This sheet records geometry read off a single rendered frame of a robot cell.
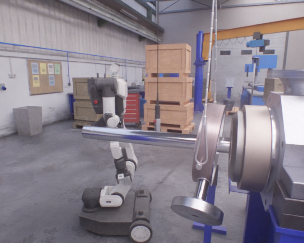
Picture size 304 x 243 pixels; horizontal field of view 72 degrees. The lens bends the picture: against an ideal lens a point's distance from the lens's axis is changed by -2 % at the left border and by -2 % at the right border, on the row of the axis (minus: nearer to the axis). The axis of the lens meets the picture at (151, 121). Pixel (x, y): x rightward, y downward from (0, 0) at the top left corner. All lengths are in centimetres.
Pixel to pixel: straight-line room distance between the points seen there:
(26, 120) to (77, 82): 153
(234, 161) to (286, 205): 25
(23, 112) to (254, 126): 530
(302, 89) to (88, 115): 527
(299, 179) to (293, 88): 38
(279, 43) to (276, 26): 722
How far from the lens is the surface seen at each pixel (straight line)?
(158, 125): 184
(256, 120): 89
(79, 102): 599
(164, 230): 220
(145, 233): 201
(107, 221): 205
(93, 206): 217
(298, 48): 1461
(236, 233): 229
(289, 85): 97
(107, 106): 160
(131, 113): 568
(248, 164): 86
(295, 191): 73
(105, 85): 159
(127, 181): 198
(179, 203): 83
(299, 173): 78
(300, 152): 82
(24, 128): 584
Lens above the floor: 139
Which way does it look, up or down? 12 degrees down
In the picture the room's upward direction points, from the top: straight up
